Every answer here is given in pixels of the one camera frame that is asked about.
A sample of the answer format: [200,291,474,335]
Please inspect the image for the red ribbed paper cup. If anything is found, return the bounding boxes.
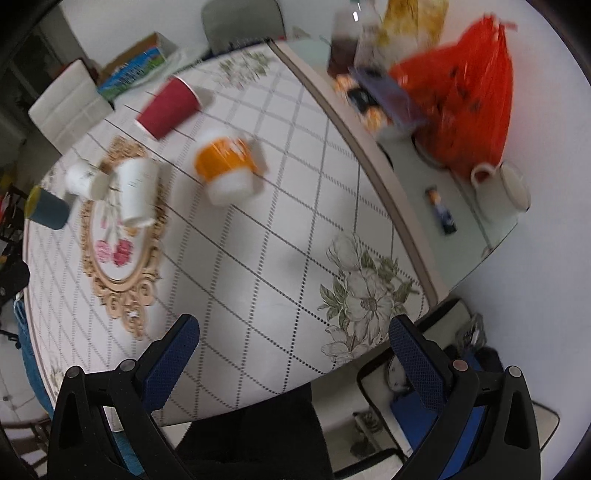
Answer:
[135,76,201,140]

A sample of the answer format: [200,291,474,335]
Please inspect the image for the white patterned tablecloth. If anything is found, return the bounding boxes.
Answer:
[24,45,433,424]

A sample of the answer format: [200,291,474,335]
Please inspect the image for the yellow plastic bag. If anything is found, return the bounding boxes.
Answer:
[377,0,449,62]

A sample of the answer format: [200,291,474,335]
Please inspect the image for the orange patterned tissue pack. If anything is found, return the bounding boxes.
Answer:
[332,74,392,135]

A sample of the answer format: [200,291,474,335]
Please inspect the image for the orange plastic bag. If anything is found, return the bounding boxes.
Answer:
[389,14,514,180]

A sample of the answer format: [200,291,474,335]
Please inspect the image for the small white printed paper cup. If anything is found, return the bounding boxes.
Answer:
[65,160,110,201]

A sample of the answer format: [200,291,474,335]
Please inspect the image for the grey cushioned chair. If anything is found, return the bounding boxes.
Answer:
[201,0,287,55]

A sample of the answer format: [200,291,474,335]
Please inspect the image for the cardboard box blue green print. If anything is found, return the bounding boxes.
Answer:
[97,32,177,102]

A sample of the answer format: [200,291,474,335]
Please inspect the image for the orange and white paper cup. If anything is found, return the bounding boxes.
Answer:
[194,126,257,206]

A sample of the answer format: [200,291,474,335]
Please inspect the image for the white enamel mug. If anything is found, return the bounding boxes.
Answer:
[470,162,531,222]

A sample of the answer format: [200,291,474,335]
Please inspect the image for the small blue lighter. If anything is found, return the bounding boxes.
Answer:
[425,186,457,235]

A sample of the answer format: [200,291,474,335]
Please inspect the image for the dark liquid plastic bottle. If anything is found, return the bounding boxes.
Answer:
[327,1,363,78]

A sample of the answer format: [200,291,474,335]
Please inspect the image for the white padded chair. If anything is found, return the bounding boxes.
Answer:
[28,59,113,154]

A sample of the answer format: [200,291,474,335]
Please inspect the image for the tall white paper cup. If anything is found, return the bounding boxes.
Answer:
[115,157,159,228]

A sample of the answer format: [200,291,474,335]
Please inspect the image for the teal cup yellow inside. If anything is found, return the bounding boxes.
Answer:
[24,185,70,230]

